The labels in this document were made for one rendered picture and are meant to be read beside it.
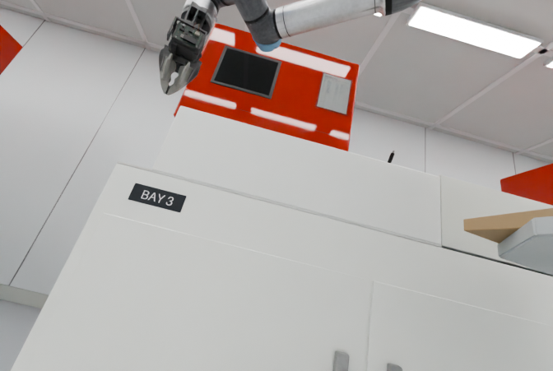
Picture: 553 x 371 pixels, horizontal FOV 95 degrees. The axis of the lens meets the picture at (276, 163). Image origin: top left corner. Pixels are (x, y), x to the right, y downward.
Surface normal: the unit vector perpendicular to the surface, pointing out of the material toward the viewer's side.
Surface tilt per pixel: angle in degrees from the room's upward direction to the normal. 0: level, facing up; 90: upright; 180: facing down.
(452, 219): 90
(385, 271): 90
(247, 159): 90
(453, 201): 90
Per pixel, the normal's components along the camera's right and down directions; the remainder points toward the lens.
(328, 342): 0.14, -0.35
